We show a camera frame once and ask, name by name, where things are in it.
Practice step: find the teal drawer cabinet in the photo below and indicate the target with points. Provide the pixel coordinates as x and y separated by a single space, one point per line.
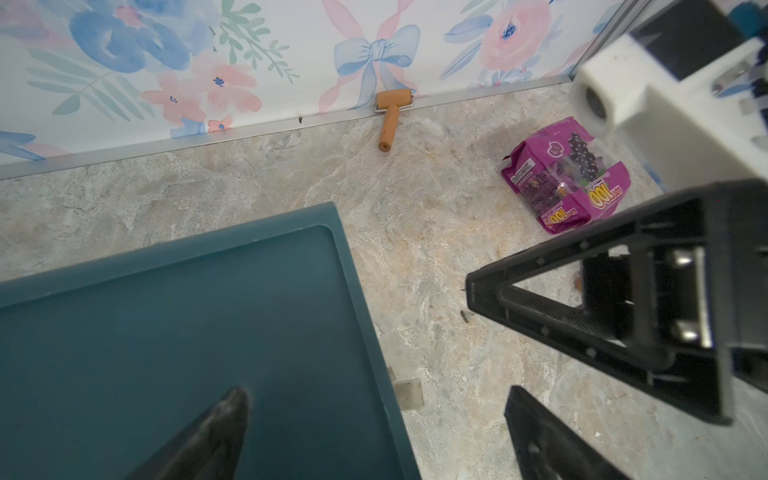
104 362

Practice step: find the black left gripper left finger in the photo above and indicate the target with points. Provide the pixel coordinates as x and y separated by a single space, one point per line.
208 448

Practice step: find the cream lower drawer pull tab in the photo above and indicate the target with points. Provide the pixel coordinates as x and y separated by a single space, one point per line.
409 394

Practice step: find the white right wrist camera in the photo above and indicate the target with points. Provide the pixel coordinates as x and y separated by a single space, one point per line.
684 84

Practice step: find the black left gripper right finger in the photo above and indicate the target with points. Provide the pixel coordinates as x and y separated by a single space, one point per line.
546 448

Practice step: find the wooden handle roller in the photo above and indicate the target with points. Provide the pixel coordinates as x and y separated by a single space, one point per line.
390 103

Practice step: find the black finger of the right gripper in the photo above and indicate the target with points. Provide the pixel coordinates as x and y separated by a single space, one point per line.
627 296

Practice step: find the purple snack bag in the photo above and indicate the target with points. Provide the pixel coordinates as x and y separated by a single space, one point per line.
565 178

